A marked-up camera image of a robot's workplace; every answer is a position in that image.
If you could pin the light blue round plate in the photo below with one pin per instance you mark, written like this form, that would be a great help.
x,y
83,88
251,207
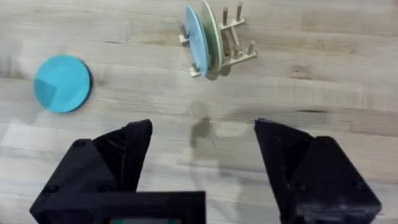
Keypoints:
x,y
196,40

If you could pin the small wooden peg rack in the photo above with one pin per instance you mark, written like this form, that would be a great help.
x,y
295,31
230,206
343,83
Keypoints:
x,y
231,43

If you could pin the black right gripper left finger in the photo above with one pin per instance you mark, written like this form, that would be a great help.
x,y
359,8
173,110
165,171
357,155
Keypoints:
x,y
102,161

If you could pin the turquoise round plate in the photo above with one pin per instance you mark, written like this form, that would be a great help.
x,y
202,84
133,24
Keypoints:
x,y
62,83

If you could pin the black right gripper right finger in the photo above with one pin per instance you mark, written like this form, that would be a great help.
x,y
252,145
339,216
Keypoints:
x,y
317,180

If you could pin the pale green round plate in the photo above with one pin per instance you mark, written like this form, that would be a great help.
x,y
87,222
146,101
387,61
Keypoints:
x,y
213,37

